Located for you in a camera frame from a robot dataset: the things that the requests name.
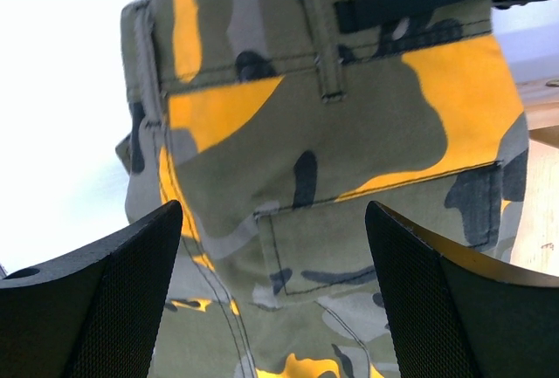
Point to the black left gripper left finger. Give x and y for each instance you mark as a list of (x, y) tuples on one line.
[(95, 311)]

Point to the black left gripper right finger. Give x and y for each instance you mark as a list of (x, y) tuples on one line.
[(455, 312)]

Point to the camouflage yellow green trousers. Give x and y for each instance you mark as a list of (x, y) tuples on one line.
[(274, 123)]

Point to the wooden clothes rack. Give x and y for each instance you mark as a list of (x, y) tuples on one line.
[(532, 225)]

